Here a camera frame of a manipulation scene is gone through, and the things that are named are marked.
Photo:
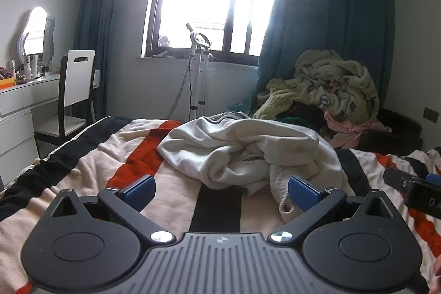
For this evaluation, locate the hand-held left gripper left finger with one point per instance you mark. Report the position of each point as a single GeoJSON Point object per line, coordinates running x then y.
{"type": "Point", "coordinates": [139, 192]}

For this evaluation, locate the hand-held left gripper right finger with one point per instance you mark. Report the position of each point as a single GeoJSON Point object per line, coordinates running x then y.
{"type": "Point", "coordinates": [303, 194]}

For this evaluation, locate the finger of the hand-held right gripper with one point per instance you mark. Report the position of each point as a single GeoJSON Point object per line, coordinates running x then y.
{"type": "Point", "coordinates": [396, 178]}
{"type": "Point", "coordinates": [434, 179]}

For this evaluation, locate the white sweatpants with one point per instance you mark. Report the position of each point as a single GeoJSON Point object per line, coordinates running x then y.
{"type": "Point", "coordinates": [227, 149]}

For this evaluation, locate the black fluffy cushion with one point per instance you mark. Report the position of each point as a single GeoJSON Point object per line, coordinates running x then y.
{"type": "Point", "coordinates": [396, 132]}

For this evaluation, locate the striped fleece blanket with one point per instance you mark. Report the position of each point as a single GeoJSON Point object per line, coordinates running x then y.
{"type": "Point", "coordinates": [86, 163]}

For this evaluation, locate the pink cloth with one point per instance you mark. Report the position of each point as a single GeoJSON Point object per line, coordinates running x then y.
{"type": "Point", "coordinates": [344, 127]}

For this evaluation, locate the green cloth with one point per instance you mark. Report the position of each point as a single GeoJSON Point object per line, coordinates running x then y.
{"type": "Point", "coordinates": [287, 119]}

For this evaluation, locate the dark brown cloth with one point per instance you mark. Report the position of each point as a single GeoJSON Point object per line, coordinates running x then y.
{"type": "Point", "coordinates": [306, 113]}

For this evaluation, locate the cream printed fleece blanket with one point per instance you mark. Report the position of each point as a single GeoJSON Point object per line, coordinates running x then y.
{"type": "Point", "coordinates": [330, 84]}

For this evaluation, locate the white black chair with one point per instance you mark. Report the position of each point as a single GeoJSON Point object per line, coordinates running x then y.
{"type": "Point", "coordinates": [77, 80]}

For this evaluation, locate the white garment steamer stand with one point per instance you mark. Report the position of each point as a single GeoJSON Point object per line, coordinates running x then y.
{"type": "Point", "coordinates": [198, 73]}

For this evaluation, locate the white dresser desk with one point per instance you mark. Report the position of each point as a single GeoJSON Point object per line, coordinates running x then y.
{"type": "Point", "coordinates": [20, 108]}

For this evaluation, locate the group of cosmetic bottles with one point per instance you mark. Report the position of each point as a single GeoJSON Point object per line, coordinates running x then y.
{"type": "Point", "coordinates": [35, 68]}

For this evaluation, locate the orange box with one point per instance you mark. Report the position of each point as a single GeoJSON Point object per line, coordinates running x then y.
{"type": "Point", "coordinates": [7, 82]}

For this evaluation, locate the narrow blue curtain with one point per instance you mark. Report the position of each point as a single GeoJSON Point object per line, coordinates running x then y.
{"type": "Point", "coordinates": [103, 22]}

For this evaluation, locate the wide blue curtain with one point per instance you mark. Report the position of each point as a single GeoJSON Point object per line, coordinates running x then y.
{"type": "Point", "coordinates": [330, 11]}

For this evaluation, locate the wavy vanity mirror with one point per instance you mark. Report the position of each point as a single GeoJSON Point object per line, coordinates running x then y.
{"type": "Point", "coordinates": [34, 32]}

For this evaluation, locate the grey wall switch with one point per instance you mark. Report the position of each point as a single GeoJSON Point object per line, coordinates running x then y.
{"type": "Point", "coordinates": [430, 114]}

